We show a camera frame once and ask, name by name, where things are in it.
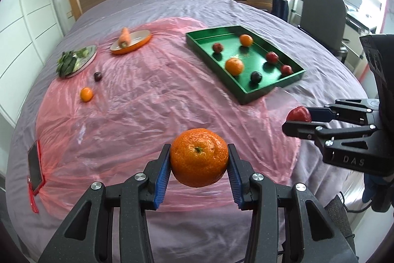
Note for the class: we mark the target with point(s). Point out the rough-skinned orange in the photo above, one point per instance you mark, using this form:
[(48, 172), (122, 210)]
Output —
[(198, 158)]

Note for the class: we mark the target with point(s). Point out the green tray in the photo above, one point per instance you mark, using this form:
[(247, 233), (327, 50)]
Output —
[(215, 64)]

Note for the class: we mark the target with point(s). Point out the carrot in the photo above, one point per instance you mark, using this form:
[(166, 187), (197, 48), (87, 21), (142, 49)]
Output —
[(124, 37)]

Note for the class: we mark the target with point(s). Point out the large smooth orange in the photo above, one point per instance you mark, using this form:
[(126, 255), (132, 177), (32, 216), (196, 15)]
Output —
[(234, 66)]

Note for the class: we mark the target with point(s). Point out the smartphone in red case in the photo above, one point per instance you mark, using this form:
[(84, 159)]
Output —
[(34, 164)]

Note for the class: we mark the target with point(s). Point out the dark hanging cloth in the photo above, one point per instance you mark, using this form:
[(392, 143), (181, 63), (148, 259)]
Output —
[(280, 8)]

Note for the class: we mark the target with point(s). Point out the grey office chair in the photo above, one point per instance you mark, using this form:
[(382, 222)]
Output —
[(321, 13)]

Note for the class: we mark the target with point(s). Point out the large bok choy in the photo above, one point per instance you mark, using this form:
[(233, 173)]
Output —
[(67, 64)]

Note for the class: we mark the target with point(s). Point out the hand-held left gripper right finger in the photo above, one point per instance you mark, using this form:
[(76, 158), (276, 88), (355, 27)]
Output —
[(235, 186)]

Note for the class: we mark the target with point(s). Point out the small bok choy piece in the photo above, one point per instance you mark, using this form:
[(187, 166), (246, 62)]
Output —
[(81, 52)]

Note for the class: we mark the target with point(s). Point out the dark red apple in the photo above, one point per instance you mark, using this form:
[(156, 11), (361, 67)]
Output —
[(218, 48)]

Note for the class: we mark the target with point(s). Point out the pink plastic sheet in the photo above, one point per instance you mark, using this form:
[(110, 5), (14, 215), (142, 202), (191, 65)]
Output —
[(138, 115)]

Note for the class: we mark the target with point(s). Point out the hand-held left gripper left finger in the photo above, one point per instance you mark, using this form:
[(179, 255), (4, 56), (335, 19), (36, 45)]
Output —
[(162, 186)]

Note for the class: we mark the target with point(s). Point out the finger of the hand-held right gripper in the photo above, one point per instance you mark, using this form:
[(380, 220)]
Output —
[(298, 129), (320, 114)]

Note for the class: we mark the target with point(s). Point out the wall socket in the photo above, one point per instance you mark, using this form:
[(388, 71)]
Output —
[(69, 14)]

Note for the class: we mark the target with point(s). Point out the dark plum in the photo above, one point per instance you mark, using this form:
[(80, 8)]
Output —
[(98, 76), (256, 77)]

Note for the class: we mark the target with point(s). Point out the person's right hand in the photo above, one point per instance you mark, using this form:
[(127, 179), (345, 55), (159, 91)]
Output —
[(381, 192)]

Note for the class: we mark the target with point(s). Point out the oval patterned plate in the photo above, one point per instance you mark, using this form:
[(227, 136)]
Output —
[(88, 55)]

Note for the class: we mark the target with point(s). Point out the white wardrobe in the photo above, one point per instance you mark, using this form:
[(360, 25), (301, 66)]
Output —
[(30, 19)]

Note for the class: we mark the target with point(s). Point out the orange round plate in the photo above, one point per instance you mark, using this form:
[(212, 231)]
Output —
[(140, 41)]

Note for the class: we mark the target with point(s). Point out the small orange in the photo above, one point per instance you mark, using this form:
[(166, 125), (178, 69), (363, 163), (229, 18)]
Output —
[(86, 94)]

